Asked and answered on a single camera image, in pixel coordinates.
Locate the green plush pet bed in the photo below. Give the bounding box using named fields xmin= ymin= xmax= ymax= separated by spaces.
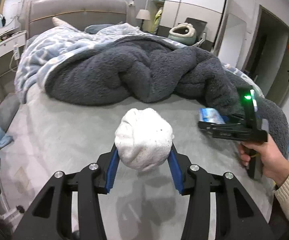
xmin=168 ymin=23 xmax=197 ymax=46

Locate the grey floor cushion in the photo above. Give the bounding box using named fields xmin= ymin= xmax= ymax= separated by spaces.
xmin=0 ymin=93 xmax=20 ymax=132

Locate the blue patterned duvet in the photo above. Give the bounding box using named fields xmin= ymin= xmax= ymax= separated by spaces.
xmin=14 ymin=23 xmax=263 ymax=103

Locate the teal pillow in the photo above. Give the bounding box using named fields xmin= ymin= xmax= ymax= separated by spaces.
xmin=84 ymin=24 xmax=113 ymax=35

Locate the grey upholstered headboard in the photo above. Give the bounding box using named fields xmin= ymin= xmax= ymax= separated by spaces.
xmin=21 ymin=0 xmax=129 ymax=39

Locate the small bedside lamp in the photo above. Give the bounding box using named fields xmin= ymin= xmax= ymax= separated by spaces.
xmin=136 ymin=9 xmax=150 ymax=30

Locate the white sock ball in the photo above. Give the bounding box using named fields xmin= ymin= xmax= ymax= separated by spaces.
xmin=115 ymin=108 xmax=174 ymax=171

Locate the white power strip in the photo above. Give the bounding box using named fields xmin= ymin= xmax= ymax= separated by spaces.
xmin=13 ymin=44 xmax=20 ymax=61

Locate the light green bed sheet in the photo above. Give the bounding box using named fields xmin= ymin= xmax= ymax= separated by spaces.
xmin=0 ymin=83 xmax=275 ymax=240

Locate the dark grey fleece blanket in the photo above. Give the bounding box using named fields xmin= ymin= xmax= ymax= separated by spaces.
xmin=44 ymin=35 xmax=289 ymax=158

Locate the round vanity mirror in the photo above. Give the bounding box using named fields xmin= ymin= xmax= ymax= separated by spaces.
xmin=0 ymin=0 xmax=24 ymax=28

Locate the blue tissue packet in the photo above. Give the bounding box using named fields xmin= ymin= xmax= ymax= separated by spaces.
xmin=199 ymin=108 xmax=225 ymax=124

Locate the white clothes rack base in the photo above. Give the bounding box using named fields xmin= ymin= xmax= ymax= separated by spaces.
xmin=0 ymin=180 xmax=25 ymax=233

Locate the dark wooden door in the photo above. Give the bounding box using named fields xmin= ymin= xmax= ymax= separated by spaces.
xmin=266 ymin=33 xmax=289 ymax=107

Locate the white wardrobe cabinet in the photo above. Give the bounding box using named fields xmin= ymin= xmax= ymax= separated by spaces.
xmin=144 ymin=0 xmax=228 ymax=55

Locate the person right hand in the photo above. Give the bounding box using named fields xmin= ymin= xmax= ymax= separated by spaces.
xmin=238 ymin=134 xmax=289 ymax=187

